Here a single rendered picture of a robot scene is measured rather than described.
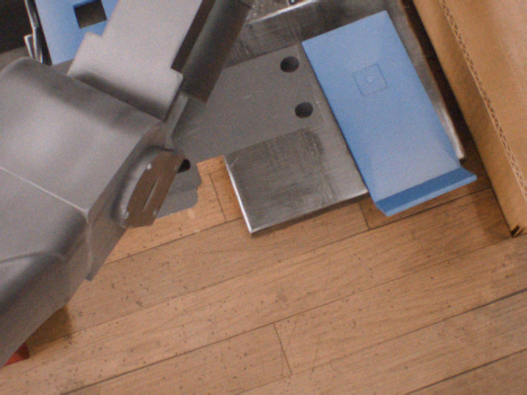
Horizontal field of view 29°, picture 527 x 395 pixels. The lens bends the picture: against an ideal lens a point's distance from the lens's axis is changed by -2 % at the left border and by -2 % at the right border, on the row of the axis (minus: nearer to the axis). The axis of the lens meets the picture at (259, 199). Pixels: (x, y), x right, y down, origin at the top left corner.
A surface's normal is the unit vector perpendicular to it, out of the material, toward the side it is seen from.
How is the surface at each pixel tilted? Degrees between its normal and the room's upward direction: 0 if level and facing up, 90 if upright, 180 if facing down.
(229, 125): 25
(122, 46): 17
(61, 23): 4
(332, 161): 0
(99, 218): 90
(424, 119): 0
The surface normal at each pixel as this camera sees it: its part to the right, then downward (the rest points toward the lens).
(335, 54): -0.04, -0.25
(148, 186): 0.89, 0.43
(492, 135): -0.94, 0.33
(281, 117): 0.11, 0.14
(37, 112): 0.11, -0.52
